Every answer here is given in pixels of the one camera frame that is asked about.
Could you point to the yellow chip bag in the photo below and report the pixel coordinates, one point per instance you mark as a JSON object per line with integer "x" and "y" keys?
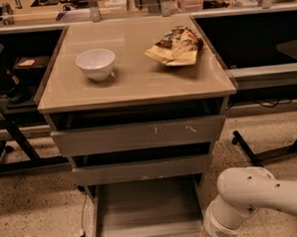
{"x": 178, "y": 47}

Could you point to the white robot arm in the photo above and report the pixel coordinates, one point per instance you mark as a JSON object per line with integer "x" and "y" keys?
{"x": 242, "y": 191}

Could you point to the grey drawer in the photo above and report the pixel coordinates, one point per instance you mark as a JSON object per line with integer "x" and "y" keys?
{"x": 137, "y": 136}
{"x": 165, "y": 207}
{"x": 143, "y": 169}

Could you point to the black wheeled stand right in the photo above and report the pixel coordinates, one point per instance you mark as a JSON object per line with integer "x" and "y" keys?
{"x": 268, "y": 142}

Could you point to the grey bottom drawer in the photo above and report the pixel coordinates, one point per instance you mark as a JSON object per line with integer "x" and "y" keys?
{"x": 165, "y": 207}

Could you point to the black box with note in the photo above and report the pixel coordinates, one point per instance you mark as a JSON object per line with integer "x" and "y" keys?
{"x": 31, "y": 66}

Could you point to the grey drawer cabinet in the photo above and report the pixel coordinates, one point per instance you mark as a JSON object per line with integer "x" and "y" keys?
{"x": 138, "y": 89}

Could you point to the grey top drawer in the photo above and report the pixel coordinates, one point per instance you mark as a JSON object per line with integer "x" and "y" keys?
{"x": 137, "y": 136}

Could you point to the white bowl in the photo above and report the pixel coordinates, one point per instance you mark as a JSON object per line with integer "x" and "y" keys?
{"x": 96, "y": 64}

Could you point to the grey middle drawer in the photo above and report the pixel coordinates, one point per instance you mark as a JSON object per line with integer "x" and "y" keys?
{"x": 143, "y": 169}

